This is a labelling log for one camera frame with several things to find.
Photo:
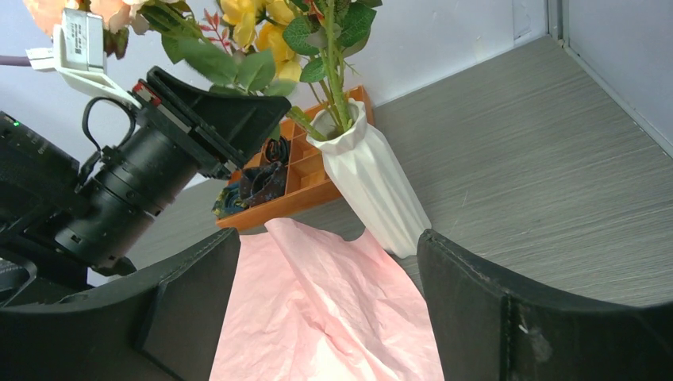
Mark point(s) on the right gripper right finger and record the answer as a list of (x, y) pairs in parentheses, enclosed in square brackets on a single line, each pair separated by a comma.
[(491, 323)]

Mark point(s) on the pink and white flower bunch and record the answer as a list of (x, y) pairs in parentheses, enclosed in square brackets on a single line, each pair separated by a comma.
[(327, 33)]

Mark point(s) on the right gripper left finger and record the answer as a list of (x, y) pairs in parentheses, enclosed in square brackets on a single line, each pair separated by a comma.
[(162, 322)]

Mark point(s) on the white ribbed ceramic vase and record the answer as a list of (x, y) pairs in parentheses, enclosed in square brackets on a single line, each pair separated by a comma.
[(367, 173)]

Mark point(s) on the dark rolled cloth bottom-centre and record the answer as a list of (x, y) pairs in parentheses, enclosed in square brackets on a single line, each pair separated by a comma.
[(263, 184)]

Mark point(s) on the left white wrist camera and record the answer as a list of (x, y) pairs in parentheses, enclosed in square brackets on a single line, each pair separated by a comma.
[(77, 54)]

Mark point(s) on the pink wrapping paper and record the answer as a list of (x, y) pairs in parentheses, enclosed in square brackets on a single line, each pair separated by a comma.
[(308, 305)]

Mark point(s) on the dark rolled cloth bottom-left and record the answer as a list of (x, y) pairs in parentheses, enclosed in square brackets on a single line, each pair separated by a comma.
[(229, 202)]

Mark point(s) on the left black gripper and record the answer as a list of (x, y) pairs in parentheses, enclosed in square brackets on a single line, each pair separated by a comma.
[(182, 131)]

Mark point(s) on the orange wooden compartment tray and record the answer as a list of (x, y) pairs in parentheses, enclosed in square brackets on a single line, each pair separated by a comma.
[(307, 185)]

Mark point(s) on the dark rolled cloth middle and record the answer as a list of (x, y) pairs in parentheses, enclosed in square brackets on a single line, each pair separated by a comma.
[(277, 151)]

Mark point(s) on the yellow flower stem bunch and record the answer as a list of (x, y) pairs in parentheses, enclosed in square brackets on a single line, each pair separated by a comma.
[(258, 25)]

